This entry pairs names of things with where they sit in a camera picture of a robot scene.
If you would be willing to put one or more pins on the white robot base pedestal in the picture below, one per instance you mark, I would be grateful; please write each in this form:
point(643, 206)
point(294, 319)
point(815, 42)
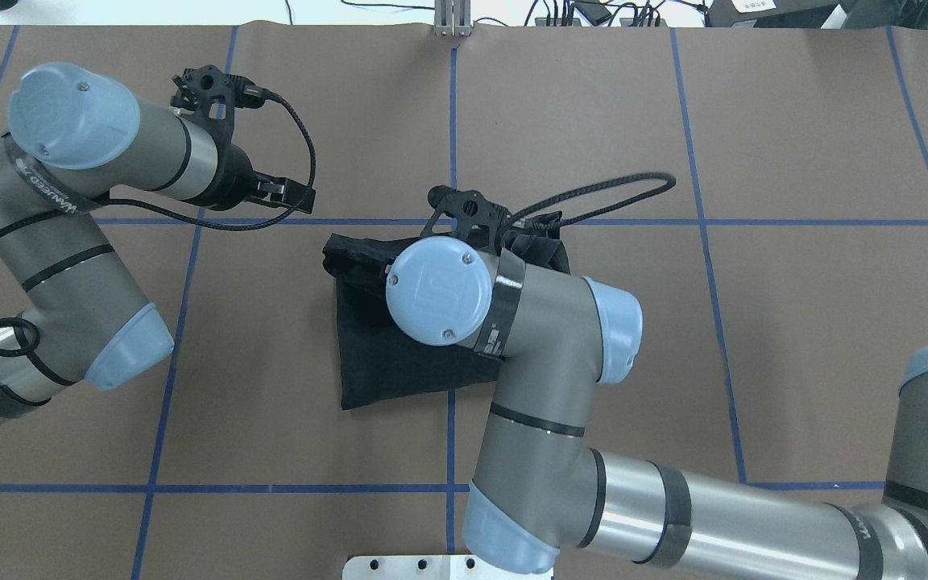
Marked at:
point(412, 567)

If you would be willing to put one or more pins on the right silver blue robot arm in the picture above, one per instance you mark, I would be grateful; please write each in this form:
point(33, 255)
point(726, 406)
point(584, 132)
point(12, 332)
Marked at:
point(541, 484)

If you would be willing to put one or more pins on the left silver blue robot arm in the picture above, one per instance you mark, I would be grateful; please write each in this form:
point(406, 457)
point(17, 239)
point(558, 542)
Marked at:
point(71, 137)

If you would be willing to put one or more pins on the black graphic t-shirt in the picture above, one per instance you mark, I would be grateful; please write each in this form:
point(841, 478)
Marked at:
point(377, 361)

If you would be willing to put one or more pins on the aluminium frame post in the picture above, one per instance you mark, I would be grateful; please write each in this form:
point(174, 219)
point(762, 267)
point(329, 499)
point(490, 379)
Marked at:
point(452, 18)

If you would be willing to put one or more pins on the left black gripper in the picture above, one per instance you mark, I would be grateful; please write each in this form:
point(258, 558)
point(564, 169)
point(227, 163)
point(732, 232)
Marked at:
point(232, 180)

